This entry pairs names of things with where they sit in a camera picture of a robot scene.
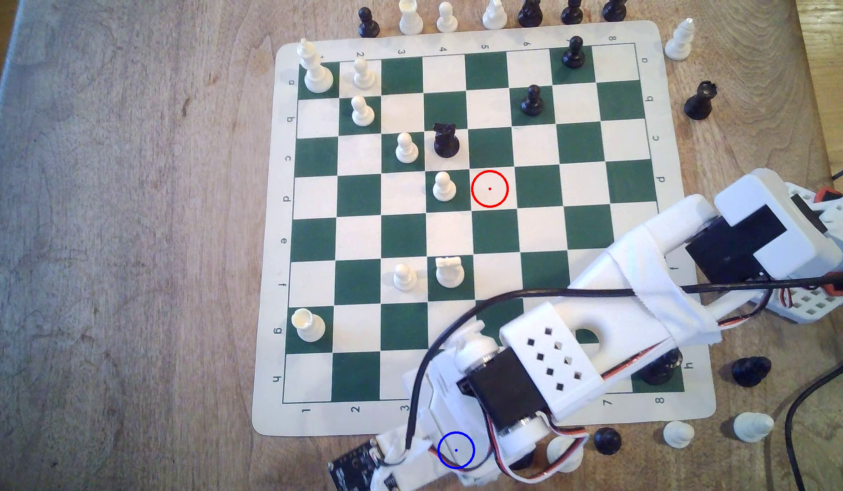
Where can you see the green and white chess mat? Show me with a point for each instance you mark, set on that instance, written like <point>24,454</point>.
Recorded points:
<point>408,232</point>

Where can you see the white chess piece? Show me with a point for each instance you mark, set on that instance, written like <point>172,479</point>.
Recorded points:
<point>411,20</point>

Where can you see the black chess knight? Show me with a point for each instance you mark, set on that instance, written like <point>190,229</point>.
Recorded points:
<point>446,143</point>
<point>751,372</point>

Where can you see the tall white chess king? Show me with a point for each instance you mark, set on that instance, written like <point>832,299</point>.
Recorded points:
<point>316,73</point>

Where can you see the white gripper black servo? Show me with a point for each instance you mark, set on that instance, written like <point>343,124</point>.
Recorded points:
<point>474,477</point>

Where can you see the white chess knight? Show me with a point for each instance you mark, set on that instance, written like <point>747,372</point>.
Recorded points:
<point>753,427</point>

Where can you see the white tape wrap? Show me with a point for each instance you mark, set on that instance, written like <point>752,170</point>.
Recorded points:
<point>657,286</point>

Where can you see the white chess pawn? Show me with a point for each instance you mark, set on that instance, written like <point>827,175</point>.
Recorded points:
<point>359,113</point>
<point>406,150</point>
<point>447,22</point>
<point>444,189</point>
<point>404,279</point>
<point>364,76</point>
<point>678,435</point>

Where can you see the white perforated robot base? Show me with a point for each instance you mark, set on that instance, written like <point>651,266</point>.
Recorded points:
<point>810,303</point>

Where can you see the black chess piece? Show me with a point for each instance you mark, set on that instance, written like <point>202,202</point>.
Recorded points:
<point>614,10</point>
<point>530,15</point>
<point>571,13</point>

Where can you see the white chess bishop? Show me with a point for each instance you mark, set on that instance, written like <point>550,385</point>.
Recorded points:
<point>494,16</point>
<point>678,43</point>

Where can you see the black chess bishop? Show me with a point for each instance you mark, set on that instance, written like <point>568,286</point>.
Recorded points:
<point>521,462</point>

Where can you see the black camera circuit board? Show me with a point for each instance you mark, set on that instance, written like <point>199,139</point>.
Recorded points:
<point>353,470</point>

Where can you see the black chess pawn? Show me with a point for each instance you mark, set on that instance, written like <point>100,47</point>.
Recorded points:
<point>368,26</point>
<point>573,56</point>
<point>607,441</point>
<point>531,102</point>

